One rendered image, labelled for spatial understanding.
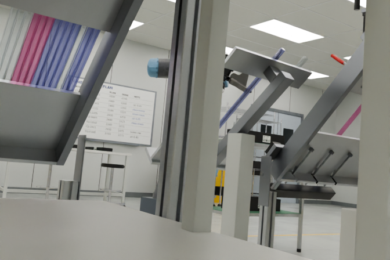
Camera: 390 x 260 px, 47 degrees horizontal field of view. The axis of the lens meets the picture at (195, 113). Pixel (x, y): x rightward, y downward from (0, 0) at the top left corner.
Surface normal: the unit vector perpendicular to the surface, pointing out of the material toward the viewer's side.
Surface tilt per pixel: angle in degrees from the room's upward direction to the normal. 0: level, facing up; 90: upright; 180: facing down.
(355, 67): 90
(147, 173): 90
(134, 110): 90
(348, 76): 90
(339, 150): 133
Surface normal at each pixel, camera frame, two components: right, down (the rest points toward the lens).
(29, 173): 0.57, -0.04
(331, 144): 0.36, 0.64
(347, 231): -0.81, -0.14
